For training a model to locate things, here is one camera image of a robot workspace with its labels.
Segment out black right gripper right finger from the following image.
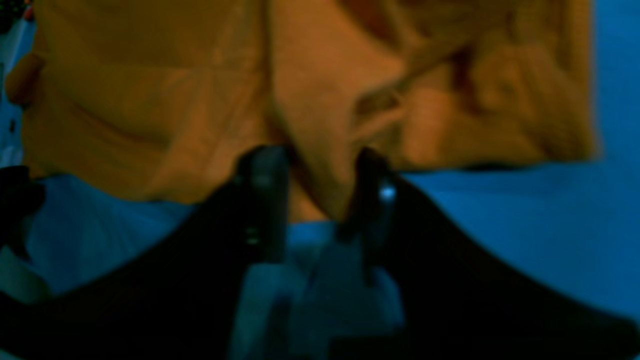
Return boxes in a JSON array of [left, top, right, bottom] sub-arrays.
[[330, 148, 639, 360]]

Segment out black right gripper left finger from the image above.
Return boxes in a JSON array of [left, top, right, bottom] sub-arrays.
[[1, 146, 290, 360]]

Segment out orange t-shirt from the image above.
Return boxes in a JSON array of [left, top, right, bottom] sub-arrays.
[[5, 0, 598, 221]]

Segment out teal tablecloth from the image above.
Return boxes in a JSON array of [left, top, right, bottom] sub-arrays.
[[1, 0, 639, 360]]

